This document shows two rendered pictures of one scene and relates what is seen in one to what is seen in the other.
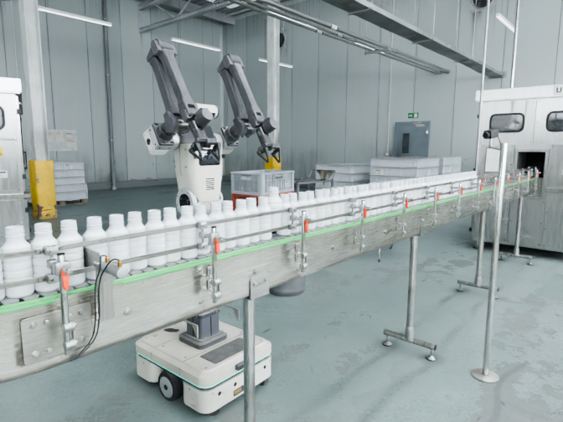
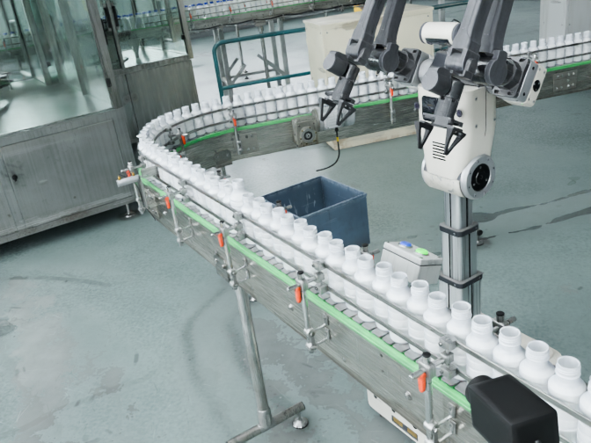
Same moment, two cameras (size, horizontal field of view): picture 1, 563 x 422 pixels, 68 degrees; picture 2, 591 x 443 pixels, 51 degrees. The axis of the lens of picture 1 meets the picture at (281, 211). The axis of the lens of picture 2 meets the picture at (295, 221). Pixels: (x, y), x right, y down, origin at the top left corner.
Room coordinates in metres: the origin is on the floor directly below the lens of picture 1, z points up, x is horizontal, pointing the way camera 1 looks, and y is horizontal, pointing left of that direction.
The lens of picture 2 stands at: (2.42, -1.65, 1.85)
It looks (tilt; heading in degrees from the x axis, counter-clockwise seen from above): 24 degrees down; 110
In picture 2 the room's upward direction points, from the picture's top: 8 degrees counter-clockwise
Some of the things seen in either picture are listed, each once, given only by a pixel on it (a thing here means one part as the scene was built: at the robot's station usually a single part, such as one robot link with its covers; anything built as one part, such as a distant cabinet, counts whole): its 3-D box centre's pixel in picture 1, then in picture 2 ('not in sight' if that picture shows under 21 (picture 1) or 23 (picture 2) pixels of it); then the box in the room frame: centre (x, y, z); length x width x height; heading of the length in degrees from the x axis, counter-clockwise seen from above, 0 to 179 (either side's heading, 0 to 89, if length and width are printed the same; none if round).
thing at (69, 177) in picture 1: (51, 182); not in sight; (10.01, 5.48, 0.50); 1.24 x 1.03 x 1.00; 142
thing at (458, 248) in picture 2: not in sight; (459, 271); (2.29, 0.45, 0.65); 0.11 x 0.11 x 0.40; 50
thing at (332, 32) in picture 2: not in sight; (370, 76); (1.23, 4.41, 0.59); 1.10 x 0.62 x 1.18; 31
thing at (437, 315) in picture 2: (382, 197); (438, 329); (2.31, -0.55, 1.08); 0.06 x 0.06 x 0.17
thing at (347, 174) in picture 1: (348, 186); not in sight; (9.51, -1.51, 0.50); 1.23 x 1.05 x 1.00; 137
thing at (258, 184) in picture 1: (263, 182); not in sight; (4.43, 0.19, 1.00); 0.61 x 0.41 x 0.22; 146
